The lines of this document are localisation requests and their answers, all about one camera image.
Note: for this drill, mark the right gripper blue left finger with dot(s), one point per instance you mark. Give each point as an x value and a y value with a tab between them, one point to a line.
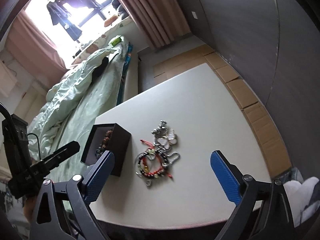
83	190

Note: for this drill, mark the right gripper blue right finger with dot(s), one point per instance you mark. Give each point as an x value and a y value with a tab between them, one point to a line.
242	193

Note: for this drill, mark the black jewelry box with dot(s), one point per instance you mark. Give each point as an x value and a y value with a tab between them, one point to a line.
107	137

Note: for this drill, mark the person's left hand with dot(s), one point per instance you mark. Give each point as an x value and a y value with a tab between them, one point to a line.
29	207

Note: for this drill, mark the flattened cardboard floor sheets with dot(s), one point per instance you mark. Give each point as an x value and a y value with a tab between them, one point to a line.
265	131

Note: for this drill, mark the white fluffy slipper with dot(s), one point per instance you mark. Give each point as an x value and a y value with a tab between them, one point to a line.
303	199

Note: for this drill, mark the white low table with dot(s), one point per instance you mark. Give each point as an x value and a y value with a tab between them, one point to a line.
205	118

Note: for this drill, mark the cream padded headboard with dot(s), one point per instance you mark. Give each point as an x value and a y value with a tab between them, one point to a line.
31	103

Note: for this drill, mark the beige hanging towel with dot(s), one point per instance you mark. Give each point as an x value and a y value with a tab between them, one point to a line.
8	80

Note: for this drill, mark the light green duvet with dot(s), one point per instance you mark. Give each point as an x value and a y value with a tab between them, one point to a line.
61	99

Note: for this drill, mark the green bed sheet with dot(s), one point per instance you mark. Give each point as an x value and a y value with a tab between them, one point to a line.
101	96

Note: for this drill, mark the pink curtain left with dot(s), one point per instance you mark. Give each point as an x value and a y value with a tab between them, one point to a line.
35	51

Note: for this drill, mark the pink curtain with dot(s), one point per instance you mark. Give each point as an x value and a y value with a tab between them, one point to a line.
160	21
35	51

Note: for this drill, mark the black garment on bed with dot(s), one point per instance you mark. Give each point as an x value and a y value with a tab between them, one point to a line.
100	69

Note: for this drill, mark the patterned window seat cushion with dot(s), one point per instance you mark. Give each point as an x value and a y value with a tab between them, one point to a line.
101	40

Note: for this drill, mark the green box on bed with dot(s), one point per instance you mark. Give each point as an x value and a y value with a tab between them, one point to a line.
115	41

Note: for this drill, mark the dark grey wardrobe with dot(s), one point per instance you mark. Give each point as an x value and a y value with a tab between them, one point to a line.
274	46

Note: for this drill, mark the orange plush toy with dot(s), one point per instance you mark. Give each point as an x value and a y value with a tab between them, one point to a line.
110	20

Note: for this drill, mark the dark hanging clothes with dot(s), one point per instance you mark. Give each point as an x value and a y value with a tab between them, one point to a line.
71	15

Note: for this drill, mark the dark pillows on sill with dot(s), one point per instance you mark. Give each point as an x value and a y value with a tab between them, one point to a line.
119	9

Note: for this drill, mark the pink curtain right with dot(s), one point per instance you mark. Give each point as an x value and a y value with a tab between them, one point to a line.
160	21

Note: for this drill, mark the white wall switch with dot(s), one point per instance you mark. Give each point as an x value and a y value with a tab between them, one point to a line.
194	15

